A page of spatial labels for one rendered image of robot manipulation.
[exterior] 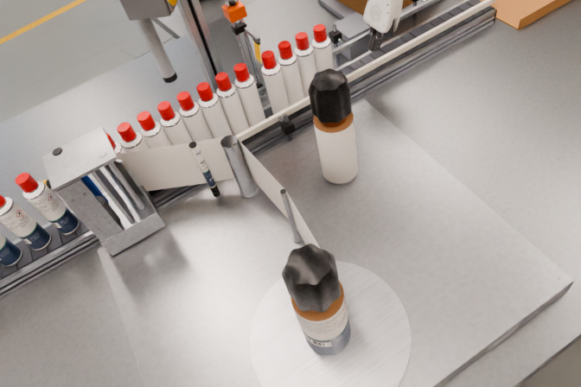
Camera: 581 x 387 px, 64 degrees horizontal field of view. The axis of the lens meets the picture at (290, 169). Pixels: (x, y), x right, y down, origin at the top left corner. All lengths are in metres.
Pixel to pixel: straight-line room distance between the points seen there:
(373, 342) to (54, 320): 0.74
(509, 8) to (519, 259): 0.95
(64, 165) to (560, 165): 1.12
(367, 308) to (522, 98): 0.76
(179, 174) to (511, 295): 0.76
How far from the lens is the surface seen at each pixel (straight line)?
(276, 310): 0.99
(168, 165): 1.14
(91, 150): 1.05
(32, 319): 1.31
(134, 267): 1.17
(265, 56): 1.20
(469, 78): 1.48
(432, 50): 1.53
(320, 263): 0.70
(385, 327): 0.96
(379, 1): 1.35
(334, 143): 1.02
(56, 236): 1.33
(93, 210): 1.08
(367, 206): 1.10
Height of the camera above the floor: 1.79
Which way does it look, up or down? 50 degrees down
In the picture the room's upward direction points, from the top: 15 degrees counter-clockwise
